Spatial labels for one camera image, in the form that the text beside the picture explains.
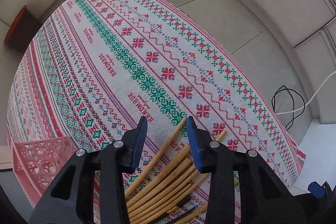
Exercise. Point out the black chopstick gold band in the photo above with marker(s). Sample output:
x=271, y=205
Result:
x=175, y=208

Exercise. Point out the bamboo chopstick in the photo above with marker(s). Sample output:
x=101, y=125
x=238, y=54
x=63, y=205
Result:
x=155, y=159
x=160, y=197
x=196, y=212
x=162, y=185
x=180, y=156

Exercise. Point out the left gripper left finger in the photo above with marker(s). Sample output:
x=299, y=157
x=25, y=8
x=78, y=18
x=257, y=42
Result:
x=133, y=142

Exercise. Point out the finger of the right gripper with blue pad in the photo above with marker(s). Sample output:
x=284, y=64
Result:
x=317, y=190

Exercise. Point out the embroidered patterned tablecloth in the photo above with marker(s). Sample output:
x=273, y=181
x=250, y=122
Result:
x=95, y=67

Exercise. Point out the red-rimmed brown trash bin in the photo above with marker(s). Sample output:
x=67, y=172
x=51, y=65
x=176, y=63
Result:
x=22, y=30

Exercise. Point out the pink plastic utensil basket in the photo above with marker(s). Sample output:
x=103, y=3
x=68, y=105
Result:
x=36, y=163

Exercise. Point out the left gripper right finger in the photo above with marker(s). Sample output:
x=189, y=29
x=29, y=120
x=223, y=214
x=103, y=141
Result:
x=204, y=157

